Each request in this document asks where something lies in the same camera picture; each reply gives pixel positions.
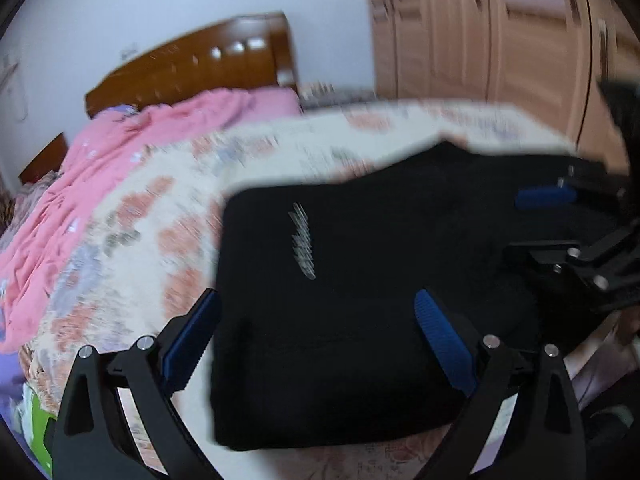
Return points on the black pants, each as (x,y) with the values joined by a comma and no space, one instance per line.
(350,260)

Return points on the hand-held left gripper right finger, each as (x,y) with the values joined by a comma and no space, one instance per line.
(442,335)

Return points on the wooden headboard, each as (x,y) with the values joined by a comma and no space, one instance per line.
(200,70)

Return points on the purple bed sheet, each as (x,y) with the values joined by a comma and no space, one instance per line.
(10,360)

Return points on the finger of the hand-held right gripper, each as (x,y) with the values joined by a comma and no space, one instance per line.
(545,252)
(545,197)

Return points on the floral blanket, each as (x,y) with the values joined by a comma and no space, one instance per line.
(165,200)

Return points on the green package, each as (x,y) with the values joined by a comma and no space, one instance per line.
(37,425)

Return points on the purple pillow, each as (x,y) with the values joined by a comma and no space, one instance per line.
(120,111)

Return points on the wooden wardrobe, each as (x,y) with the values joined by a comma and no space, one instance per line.
(450,35)

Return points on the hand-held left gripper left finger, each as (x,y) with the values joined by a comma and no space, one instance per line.
(192,335)

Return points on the pink quilt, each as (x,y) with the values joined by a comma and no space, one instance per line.
(100,175)

